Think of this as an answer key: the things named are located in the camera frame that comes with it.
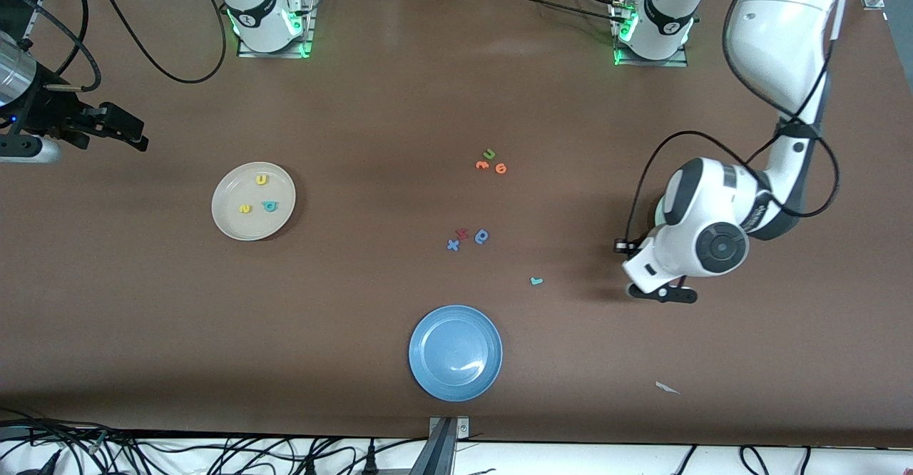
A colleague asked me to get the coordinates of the beige plate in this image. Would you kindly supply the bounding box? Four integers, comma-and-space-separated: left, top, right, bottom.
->
211, 162, 297, 242

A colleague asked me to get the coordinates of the brown table cover sheet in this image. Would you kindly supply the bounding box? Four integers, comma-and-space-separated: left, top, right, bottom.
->
0, 0, 913, 449

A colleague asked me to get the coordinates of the blue plate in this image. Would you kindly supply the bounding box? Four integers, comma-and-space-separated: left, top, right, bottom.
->
409, 305, 504, 402

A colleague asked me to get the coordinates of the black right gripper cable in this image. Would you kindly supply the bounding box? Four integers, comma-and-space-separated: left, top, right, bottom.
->
43, 0, 102, 92

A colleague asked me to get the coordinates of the long black right arm cable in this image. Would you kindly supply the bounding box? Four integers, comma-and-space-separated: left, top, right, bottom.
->
89, 0, 228, 83

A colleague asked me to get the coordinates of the aluminium table side rail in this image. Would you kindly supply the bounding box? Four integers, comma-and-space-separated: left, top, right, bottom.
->
20, 0, 47, 53

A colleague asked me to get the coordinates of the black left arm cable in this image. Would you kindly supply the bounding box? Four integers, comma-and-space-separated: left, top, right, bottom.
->
628, 0, 842, 247

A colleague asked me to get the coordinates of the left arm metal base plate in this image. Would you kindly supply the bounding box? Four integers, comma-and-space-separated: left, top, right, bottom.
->
610, 0, 690, 68

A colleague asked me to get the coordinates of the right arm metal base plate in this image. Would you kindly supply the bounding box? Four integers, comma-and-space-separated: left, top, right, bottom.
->
237, 0, 319, 59

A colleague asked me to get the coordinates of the aluminium table edge bracket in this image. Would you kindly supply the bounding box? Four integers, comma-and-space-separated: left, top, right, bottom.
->
409, 416, 471, 475

